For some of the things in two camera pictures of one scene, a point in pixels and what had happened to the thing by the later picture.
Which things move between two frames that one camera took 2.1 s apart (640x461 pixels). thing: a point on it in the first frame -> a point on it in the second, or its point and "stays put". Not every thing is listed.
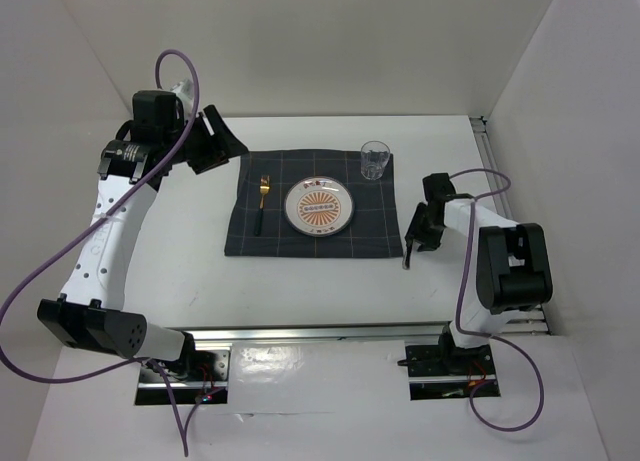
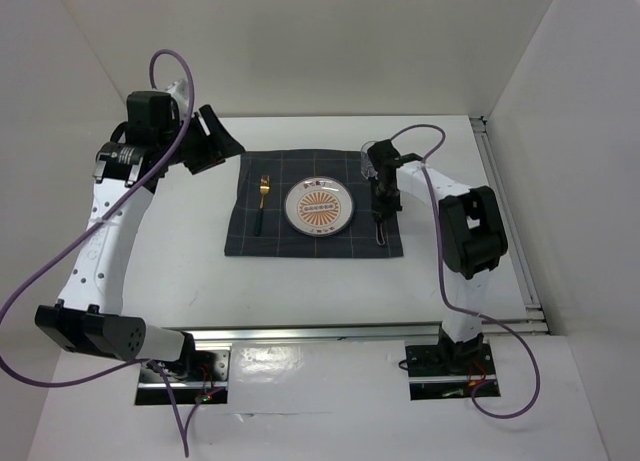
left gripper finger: x=204 y=149 stays put
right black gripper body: x=430 y=233 -> x=385 y=200
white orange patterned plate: x=319 y=206 stays put
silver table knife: x=404 y=258 -> x=381 y=235
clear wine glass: x=373 y=157 stays put
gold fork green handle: x=264 y=185 stays put
